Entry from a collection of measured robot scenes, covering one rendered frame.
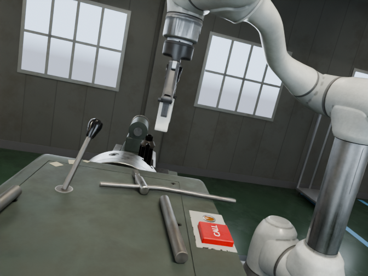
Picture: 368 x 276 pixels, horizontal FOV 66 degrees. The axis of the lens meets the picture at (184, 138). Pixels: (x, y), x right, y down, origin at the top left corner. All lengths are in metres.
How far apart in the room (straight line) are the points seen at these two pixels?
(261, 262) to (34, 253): 0.90
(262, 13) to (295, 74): 0.33
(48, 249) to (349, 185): 0.80
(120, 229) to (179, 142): 3.96
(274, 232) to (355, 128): 0.49
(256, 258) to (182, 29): 0.89
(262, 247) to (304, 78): 0.64
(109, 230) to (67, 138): 3.99
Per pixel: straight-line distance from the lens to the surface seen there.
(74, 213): 0.58
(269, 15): 0.67
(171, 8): 0.72
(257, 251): 1.22
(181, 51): 0.70
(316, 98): 0.99
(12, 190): 0.61
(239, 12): 0.61
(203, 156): 4.61
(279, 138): 5.00
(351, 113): 0.91
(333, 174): 0.97
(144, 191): 0.68
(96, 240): 0.52
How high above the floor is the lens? 1.54
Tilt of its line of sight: 13 degrees down
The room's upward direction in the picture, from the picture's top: 12 degrees clockwise
